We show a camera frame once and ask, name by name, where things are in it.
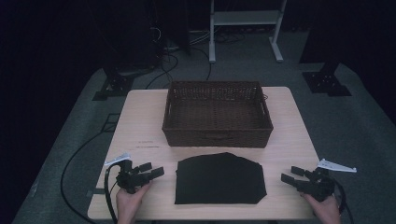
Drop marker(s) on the black stand base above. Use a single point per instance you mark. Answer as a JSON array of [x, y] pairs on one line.
[[325, 82], [115, 85]]

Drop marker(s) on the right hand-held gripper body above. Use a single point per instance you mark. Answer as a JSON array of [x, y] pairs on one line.
[[320, 183]]

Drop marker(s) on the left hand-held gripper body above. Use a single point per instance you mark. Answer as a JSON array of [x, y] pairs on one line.
[[128, 179]]

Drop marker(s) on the white metal stand frame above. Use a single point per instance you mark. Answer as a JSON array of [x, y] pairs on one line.
[[246, 18]]

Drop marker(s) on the black table foot frame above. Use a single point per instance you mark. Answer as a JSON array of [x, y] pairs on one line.
[[111, 123]]

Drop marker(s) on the person's right hand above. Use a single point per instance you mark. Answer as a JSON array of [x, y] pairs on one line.
[[325, 211]]

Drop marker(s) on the person's left hand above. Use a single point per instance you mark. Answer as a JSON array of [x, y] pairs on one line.
[[129, 203]]

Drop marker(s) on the brown wicker basket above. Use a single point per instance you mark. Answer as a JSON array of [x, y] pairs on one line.
[[217, 113]]

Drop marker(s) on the black cloth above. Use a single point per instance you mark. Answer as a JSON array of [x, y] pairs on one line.
[[219, 179]]

